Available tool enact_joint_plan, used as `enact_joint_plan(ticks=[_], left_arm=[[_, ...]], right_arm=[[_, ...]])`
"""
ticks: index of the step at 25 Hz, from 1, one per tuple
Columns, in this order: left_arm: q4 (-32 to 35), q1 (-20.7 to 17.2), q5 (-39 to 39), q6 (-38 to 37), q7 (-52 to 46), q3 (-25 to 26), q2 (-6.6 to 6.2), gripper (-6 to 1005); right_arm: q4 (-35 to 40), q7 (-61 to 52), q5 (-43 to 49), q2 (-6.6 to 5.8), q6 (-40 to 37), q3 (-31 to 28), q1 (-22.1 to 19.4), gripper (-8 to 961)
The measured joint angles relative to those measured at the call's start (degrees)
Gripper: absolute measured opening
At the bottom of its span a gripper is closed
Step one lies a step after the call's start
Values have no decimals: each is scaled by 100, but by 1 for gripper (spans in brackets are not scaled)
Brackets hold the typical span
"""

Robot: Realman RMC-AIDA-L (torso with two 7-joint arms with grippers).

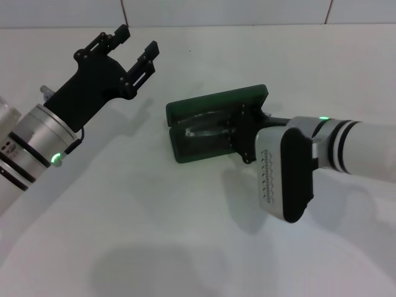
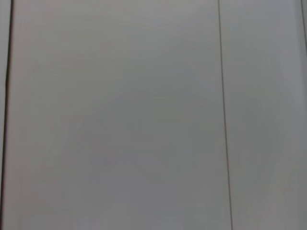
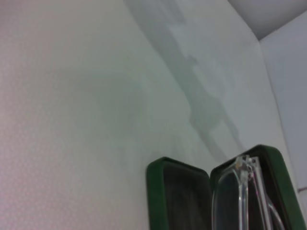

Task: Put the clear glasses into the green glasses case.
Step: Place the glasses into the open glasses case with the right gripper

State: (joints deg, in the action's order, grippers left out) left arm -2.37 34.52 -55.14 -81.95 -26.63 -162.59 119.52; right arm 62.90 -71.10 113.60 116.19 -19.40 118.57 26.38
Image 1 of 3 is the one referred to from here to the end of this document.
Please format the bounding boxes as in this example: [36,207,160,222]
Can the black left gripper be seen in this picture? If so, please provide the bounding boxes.
[43,24,161,131]

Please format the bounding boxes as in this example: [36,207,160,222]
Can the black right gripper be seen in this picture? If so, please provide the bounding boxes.
[215,103,291,165]

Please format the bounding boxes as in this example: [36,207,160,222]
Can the clear white glasses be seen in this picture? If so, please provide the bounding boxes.
[183,111,232,139]

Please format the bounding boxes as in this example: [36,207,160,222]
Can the green glasses case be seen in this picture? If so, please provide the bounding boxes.
[165,83,269,164]

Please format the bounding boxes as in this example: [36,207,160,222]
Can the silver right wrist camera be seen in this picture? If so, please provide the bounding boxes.
[255,125,319,224]

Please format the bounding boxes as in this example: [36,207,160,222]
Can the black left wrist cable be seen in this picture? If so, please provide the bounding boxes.
[54,128,86,167]

